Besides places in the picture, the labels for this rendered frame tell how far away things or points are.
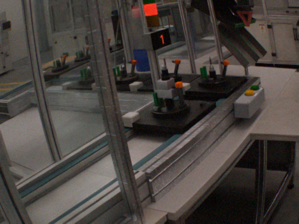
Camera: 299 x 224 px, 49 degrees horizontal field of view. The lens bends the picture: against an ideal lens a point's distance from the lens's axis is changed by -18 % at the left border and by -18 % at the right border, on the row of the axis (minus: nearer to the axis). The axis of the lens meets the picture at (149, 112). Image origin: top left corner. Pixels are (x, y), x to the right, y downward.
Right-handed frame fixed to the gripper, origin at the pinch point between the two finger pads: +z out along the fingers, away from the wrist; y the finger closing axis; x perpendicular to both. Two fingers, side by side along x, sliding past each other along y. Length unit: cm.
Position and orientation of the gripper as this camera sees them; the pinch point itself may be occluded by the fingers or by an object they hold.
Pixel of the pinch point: (247, 24)
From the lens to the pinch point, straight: 154.5
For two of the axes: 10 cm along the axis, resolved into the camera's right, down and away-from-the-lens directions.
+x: 8.0, 0.7, -5.9
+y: -5.7, 3.5, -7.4
